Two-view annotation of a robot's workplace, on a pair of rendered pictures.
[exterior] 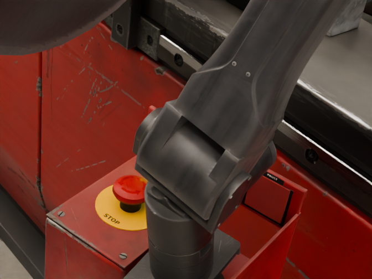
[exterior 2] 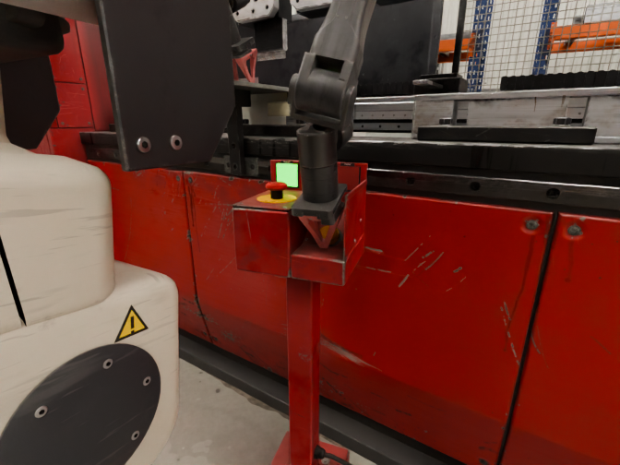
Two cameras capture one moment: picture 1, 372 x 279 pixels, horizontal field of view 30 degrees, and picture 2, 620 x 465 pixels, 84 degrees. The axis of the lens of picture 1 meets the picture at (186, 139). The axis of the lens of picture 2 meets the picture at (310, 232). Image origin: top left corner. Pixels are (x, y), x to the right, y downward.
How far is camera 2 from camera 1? 0.37 m
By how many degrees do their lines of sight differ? 21
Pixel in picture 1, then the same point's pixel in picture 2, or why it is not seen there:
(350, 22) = not seen: hidden behind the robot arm
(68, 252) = (250, 222)
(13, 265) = (185, 365)
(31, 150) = (188, 280)
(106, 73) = (229, 201)
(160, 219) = (312, 137)
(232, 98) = (341, 33)
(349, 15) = not seen: hidden behind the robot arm
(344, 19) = not seen: hidden behind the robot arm
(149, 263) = (303, 198)
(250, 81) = (348, 20)
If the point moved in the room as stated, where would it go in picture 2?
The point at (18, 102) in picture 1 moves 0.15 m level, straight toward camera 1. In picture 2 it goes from (176, 254) to (184, 268)
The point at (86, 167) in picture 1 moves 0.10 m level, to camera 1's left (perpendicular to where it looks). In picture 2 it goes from (225, 268) to (192, 269)
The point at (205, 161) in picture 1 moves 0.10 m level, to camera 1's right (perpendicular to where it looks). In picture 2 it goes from (334, 75) to (407, 77)
